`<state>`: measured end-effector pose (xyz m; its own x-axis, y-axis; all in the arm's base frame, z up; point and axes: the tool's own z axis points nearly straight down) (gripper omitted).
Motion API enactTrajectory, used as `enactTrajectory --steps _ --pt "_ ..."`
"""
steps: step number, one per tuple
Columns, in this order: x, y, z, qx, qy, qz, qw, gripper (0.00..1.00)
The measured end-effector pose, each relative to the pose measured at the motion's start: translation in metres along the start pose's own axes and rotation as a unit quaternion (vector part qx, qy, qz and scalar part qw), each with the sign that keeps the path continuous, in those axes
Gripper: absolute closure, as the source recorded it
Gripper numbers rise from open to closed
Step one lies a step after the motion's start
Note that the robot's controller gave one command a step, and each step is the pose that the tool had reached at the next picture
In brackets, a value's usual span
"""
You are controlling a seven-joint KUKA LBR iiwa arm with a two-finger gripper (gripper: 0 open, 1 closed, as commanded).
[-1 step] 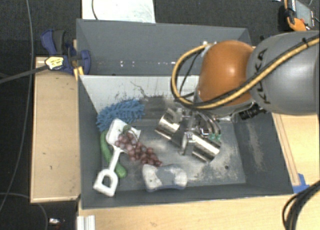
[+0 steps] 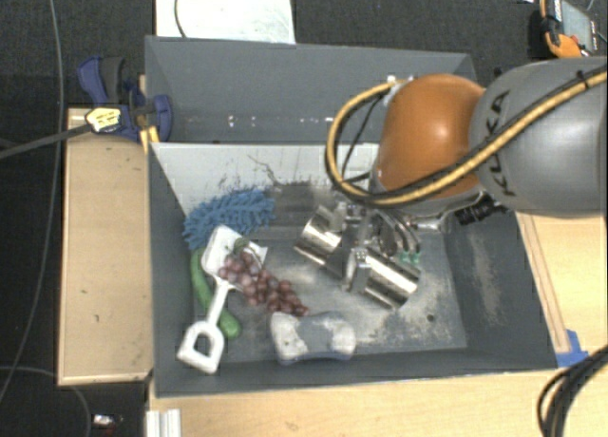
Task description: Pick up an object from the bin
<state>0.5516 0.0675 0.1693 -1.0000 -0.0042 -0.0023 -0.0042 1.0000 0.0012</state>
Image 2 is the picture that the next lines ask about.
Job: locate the blue fluffy duster cloth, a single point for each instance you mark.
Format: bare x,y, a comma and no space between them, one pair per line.
233,214

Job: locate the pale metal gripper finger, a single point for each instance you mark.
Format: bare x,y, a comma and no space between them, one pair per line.
362,273
339,264

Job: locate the white toy shovel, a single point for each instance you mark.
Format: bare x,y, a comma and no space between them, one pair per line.
216,302

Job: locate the black cylinder on white bracket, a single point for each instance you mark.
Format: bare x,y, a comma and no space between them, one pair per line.
477,212

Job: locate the shiny metal cup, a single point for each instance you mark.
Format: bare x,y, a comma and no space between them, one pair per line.
392,283

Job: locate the purple toy grapes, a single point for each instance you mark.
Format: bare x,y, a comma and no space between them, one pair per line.
273,290

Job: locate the pale wood board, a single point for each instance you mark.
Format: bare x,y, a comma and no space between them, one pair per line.
104,254

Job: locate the grey metal bin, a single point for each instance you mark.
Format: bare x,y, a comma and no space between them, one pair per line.
304,88

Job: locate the green toy cucumber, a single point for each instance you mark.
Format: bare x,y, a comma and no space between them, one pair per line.
202,285

